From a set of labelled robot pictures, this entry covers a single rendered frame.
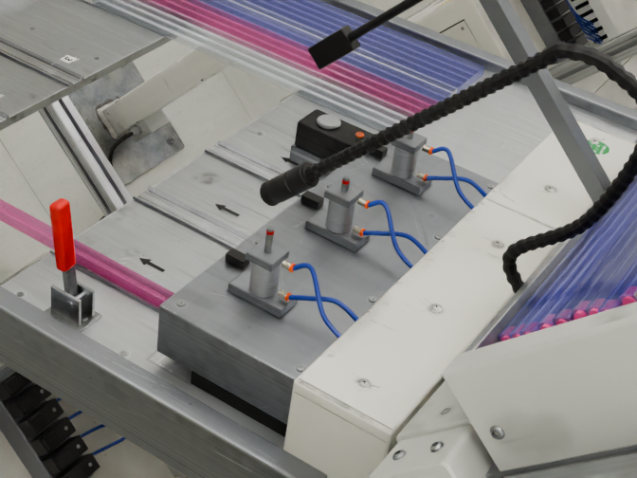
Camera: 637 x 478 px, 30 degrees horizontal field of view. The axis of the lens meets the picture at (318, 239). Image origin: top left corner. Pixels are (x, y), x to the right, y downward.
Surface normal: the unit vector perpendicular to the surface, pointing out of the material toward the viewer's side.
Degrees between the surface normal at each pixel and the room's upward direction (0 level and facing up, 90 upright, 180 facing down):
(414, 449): 90
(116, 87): 0
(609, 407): 90
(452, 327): 44
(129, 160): 0
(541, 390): 90
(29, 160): 0
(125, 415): 90
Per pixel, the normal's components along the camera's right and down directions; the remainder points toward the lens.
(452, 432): -0.51, -0.84
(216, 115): 0.67, -0.29
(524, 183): 0.12, -0.80
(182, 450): -0.54, 0.45
